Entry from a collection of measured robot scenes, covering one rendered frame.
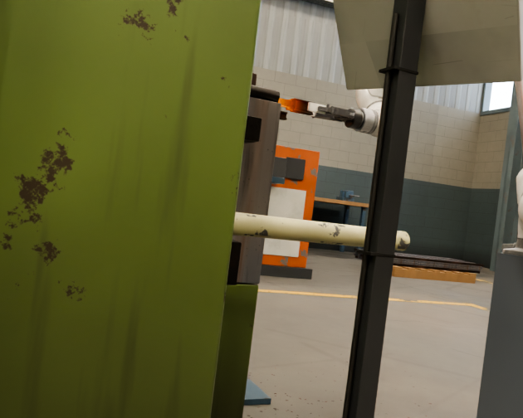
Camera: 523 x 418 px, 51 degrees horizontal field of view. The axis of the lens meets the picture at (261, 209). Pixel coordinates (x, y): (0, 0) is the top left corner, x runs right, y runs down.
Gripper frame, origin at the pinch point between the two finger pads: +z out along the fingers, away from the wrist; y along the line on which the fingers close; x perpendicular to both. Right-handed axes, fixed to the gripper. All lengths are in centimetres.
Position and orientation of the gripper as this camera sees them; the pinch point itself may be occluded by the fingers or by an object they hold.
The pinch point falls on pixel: (310, 109)
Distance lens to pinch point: 196.0
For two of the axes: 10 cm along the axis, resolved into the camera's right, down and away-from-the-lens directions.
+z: -9.0, -1.1, -4.1
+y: -4.1, -0.6, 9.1
